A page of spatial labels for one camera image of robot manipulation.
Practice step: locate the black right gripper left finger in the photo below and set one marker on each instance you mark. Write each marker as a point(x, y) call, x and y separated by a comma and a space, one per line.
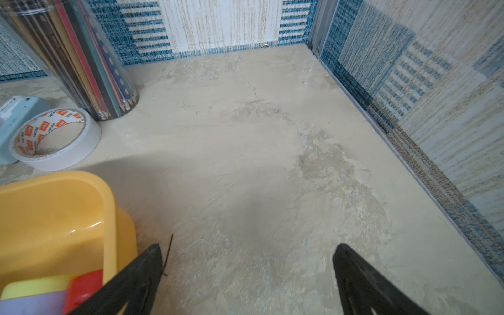
point(131, 291)

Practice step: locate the light blue stapler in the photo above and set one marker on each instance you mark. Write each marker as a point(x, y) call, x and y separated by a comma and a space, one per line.
point(14, 113)

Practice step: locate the yellow plastic tray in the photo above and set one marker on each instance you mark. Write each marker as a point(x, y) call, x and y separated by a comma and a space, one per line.
point(66, 223)

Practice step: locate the white tape roll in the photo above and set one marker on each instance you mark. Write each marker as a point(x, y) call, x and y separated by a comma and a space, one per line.
point(56, 139)

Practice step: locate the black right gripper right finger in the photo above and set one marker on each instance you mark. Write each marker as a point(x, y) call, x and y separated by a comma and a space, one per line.
point(364, 290)

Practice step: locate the red flashlight white rim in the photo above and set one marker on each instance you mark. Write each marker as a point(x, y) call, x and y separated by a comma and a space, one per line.
point(81, 289)

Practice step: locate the purple flashlight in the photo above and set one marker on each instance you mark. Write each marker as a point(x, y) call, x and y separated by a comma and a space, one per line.
point(36, 296)

